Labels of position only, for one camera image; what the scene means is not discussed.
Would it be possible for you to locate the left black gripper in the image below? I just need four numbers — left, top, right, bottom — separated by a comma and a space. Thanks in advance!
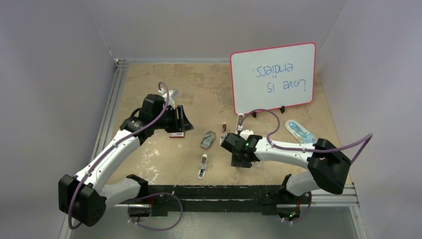
152, 105, 192, 133

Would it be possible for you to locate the red staple box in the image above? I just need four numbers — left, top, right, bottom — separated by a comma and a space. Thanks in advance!
169, 132, 185, 138

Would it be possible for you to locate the pink and white stapler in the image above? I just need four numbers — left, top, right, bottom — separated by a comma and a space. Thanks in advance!
219, 122, 227, 144

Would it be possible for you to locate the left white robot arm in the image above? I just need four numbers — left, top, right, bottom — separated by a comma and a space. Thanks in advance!
58, 94, 194, 230

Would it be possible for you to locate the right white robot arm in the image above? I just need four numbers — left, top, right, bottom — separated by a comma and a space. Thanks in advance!
221, 133, 351, 203

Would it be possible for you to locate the blue patterned oval case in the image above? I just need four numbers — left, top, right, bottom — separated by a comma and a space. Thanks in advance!
285, 119, 317, 144

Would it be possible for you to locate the red-framed whiteboard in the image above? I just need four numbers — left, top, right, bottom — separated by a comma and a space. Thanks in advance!
229, 42, 317, 114

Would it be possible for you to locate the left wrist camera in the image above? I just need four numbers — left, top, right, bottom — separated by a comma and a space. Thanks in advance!
159, 88, 179, 109

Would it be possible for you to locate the aluminium frame rail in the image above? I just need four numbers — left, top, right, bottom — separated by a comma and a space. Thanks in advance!
91, 59, 129, 161

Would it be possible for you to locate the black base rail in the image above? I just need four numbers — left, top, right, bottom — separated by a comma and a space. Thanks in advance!
126, 184, 312, 219

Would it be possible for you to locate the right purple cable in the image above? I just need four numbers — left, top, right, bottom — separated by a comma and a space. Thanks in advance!
237, 109, 374, 225

